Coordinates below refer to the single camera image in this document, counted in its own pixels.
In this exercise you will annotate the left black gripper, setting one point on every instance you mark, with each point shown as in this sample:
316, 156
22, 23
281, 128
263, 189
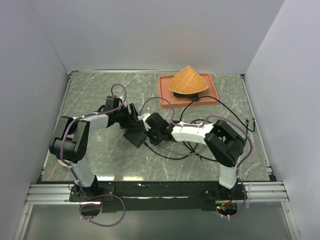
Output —
134, 116

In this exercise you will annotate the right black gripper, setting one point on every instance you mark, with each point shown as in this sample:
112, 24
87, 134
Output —
155, 142

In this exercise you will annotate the black network switch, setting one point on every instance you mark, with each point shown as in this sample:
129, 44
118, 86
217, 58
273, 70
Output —
136, 134

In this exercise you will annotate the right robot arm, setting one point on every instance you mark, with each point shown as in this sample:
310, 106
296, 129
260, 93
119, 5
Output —
222, 140

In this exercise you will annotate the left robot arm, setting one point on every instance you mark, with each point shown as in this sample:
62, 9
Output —
69, 141

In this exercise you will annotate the terracotta plastic tray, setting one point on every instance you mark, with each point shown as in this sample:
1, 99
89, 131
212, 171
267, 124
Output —
204, 96

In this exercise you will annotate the woven bamboo basket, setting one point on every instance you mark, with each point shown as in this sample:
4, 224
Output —
187, 82

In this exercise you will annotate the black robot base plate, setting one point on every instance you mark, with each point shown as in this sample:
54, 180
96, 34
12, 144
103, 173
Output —
115, 196

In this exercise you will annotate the aluminium frame rail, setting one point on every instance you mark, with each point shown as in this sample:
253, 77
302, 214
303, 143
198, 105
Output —
60, 194

